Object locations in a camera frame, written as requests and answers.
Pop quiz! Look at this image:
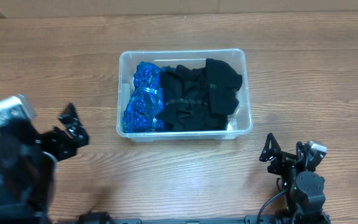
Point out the clear plastic storage bin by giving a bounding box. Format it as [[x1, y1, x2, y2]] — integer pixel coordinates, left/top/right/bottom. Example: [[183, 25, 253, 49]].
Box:
[[116, 49, 253, 142]]

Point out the black garment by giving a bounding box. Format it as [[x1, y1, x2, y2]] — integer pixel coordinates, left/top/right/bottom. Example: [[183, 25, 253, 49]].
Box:
[[157, 58, 243, 132]]

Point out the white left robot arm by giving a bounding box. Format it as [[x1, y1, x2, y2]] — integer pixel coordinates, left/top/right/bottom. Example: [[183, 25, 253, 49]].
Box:
[[0, 103, 90, 223]]

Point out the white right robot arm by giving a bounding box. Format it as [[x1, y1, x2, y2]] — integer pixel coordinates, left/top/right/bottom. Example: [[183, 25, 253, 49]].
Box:
[[256, 133, 331, 224]]

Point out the blue sparkly garment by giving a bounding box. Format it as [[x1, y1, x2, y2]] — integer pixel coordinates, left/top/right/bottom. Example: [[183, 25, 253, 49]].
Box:
[[122, 62, 165, 133]]

